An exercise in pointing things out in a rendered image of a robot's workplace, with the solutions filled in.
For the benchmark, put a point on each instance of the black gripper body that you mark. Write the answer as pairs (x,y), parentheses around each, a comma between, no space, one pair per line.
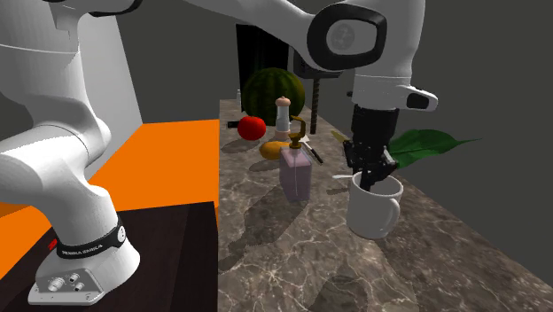
(374,125)

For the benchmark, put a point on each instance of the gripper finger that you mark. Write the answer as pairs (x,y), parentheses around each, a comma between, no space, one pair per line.
(366,175)
(389,164)

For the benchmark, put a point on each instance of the white mug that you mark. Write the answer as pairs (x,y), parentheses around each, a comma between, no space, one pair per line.
(371,216)

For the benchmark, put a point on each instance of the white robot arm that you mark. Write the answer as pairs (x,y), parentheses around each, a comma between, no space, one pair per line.
(52,164)

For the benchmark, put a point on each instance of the green leaf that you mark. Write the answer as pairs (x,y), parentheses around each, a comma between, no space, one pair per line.
(423,145)

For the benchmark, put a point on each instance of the dark grey screw press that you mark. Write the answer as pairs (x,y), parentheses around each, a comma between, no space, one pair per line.
(317,106)

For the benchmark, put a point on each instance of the pale purple soap dispenser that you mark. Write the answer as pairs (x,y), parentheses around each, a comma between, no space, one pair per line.
(296,177)

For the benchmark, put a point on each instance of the white pepper mill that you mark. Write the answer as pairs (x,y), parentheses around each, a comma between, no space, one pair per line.
(283,114)

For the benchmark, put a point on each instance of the orange-yellow fruit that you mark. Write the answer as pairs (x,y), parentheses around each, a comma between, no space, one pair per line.
(272,150)

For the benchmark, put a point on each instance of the green watermelon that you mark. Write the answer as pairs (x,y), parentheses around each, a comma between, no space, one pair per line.
(268,93)

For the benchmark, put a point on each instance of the red tomato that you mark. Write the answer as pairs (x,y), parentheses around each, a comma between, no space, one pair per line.
(251,128)

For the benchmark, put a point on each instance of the dark robot stand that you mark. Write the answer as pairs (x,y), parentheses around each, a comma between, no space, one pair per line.
(172,259)

